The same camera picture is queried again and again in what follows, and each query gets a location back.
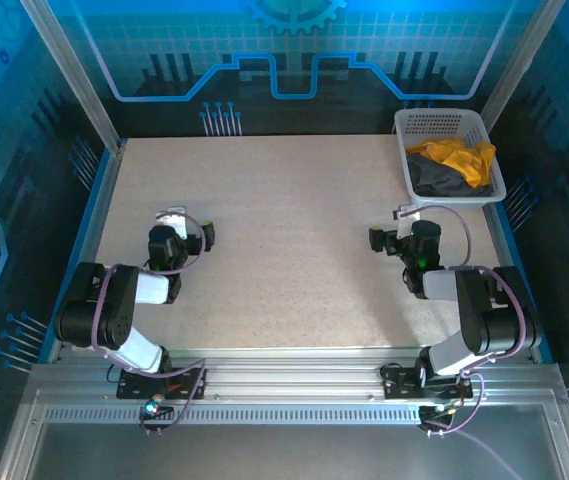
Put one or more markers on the yellow t-shirt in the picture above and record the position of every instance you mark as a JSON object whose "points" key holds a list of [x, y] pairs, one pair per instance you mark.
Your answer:
{"points": [[459, 157]]}

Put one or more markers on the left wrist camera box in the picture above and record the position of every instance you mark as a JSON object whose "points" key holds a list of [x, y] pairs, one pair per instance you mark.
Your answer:
{"points": [[174, 222]]}

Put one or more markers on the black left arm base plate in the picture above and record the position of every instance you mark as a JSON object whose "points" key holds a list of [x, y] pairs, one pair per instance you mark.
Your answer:
{"points": [[134, 387]]}

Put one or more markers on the small LED controller board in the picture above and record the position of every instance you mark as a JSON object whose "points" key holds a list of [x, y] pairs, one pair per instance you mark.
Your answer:
{"points": [[439, 411], [153, 408]]}

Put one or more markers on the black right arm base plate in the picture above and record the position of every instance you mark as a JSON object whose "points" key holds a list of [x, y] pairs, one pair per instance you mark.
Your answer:
{"points": [[404, 382]]}

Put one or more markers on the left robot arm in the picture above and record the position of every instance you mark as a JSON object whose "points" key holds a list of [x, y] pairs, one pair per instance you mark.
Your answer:
{"points": [[114, 300]]}

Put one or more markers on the aluminium frame rail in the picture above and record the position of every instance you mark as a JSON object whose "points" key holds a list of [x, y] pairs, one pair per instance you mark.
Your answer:
{"points": [[289, 375]]}

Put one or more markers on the white perforated plastic basket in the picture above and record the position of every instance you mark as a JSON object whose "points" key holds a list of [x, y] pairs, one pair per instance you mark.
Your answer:
{"points": [[429, 122]]}

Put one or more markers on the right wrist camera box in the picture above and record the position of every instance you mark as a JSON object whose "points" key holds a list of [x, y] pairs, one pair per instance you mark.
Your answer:
{"points": [[408, 215]]}

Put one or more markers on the dark grey t-shirt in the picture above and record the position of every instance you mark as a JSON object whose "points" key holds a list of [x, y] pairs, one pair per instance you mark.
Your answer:
{"points": [[434, 177]]}

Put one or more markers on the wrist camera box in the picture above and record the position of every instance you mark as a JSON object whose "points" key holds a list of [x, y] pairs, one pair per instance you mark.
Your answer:
{"points": [[408, 215], [174, 222]]}

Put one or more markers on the aluminium corner post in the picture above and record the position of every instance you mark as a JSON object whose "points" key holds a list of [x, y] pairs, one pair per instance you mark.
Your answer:
{"points": [[514, 70], [79, 85]]}

